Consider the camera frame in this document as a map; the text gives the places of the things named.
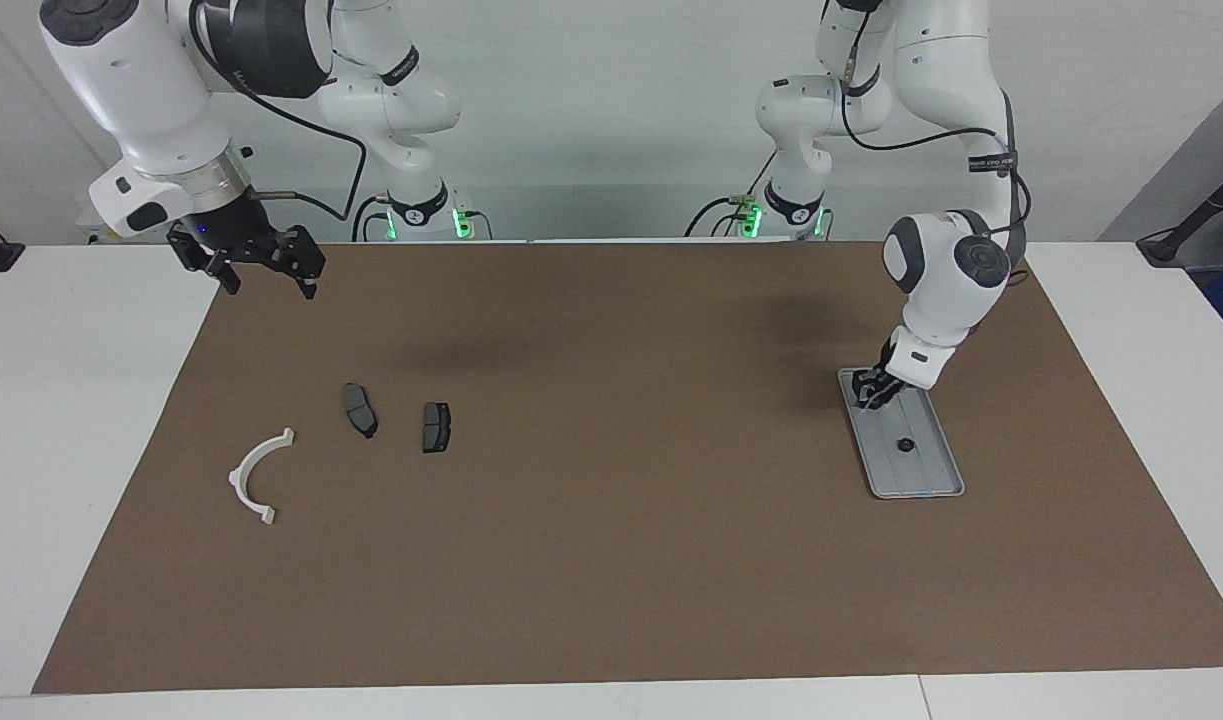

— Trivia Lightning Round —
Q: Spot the white semicircular plastic bracket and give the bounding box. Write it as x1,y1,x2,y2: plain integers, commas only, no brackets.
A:
229,428,296,527

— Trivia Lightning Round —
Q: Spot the silver metal tray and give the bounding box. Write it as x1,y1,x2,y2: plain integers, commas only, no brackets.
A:
836,367,966,500

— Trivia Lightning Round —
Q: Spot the long grey brake pad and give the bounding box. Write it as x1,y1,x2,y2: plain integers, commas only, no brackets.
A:
342,383,380,440

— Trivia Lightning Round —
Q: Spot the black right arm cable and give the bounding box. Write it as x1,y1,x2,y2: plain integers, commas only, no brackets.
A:
189,0,369,223

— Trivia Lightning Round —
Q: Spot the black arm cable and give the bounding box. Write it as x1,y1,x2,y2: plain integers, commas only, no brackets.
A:
189,0,369,223
839,0,1034,291

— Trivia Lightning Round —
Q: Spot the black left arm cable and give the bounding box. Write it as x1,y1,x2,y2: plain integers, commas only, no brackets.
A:
839,0,1034,291

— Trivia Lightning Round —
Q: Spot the brown paper table mat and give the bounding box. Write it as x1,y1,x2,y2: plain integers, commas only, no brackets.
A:
31,238,1223,695

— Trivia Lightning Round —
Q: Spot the black base power cable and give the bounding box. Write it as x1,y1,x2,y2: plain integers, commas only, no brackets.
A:
684,150,777,239
351,195,392,244

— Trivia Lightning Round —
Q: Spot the black clamped camera stand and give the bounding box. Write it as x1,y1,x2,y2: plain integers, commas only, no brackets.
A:
1136,160,1223,269

